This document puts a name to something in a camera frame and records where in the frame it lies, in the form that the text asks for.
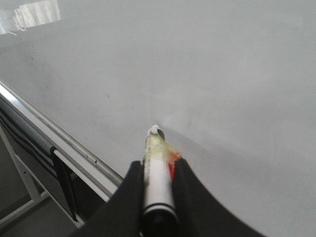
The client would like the white whiteboard marker pen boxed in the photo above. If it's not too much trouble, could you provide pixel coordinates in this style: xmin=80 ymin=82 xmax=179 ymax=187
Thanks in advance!
xmin=140 ymin=124 xmax=178 ymax=237

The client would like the aluminium whiteboard tray rail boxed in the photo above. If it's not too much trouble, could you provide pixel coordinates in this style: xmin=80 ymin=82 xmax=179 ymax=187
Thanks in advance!
xmin=0 ymin=82 xmax=122 ymax=202

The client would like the whiteboard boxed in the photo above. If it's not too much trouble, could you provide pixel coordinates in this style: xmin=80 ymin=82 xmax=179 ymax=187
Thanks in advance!
xmin=0 ymin=0 xmax=316 ymax=237

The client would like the white metal frame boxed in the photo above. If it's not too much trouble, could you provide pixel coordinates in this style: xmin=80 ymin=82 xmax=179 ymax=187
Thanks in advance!
xmin=0 ymin=125 xmax=84 ymax=229

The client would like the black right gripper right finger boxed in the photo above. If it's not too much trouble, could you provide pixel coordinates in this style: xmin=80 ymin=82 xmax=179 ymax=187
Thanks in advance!
xmin=172 ymin=158 xmax=263 ymax=237

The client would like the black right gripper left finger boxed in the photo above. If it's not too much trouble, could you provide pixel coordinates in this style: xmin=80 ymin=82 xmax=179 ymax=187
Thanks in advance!
xmin=70 ymin=161 xmax=143 ymax=237

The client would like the red magnet taped to marker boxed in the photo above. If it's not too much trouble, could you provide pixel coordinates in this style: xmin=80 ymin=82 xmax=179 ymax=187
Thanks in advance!
xmin=167 ymin=151 xmax=182 ymax=183

